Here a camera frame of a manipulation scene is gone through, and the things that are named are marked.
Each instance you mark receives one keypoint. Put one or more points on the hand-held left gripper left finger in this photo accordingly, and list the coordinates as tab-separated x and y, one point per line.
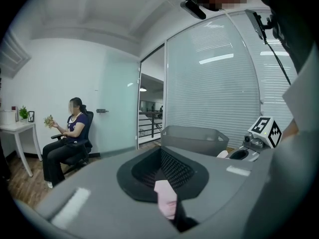
99	195

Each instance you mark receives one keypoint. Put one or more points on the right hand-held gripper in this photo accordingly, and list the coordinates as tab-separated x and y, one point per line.
263	126

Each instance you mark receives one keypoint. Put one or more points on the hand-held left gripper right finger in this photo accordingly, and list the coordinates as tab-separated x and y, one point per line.
224	195

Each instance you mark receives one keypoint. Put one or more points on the grey transparent storage bin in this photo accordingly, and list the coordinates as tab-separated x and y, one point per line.
189	141

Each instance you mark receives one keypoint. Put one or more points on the pink clothes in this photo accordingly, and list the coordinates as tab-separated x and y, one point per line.
165	200

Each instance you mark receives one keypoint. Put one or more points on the person's right forearm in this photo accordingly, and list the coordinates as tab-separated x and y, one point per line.
292	129

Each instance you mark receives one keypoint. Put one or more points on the person's light grey vest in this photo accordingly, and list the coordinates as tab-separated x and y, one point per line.
294	183

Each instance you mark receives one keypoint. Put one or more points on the black office chair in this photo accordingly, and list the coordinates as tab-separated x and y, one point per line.
88	123

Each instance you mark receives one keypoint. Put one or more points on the black metal railing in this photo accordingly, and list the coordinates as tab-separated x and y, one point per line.
152	126

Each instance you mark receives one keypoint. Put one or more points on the frosted glass door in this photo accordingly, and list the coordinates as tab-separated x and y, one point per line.
117	108

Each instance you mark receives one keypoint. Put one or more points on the dried yellow flower bunch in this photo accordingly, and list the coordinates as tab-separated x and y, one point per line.
49	122

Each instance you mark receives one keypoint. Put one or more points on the white table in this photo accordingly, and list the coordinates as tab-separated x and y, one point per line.
17	127

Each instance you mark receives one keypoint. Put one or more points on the small green potted plant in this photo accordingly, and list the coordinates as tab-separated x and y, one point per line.
24	113

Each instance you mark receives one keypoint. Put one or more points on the dark pendant lamp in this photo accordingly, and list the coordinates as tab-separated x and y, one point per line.
143	89

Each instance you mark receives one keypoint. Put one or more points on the slim metal cylinder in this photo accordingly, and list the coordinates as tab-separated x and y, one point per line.
17	116

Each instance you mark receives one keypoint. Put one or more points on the white countertop appliance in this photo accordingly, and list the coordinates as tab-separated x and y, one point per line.
7	118

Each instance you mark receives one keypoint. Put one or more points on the black shoulder-mounted device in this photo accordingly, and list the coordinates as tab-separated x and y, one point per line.
256	25

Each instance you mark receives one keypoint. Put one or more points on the person's black clothing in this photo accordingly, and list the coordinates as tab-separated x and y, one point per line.
299	21

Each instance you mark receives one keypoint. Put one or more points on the grey air conditioner vent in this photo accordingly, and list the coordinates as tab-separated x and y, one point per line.
12	56

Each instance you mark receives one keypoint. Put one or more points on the small black photo frame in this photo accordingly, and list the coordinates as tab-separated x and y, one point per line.
31	116

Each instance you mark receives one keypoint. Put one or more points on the black head-mounted camera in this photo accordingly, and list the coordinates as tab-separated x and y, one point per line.
193	9

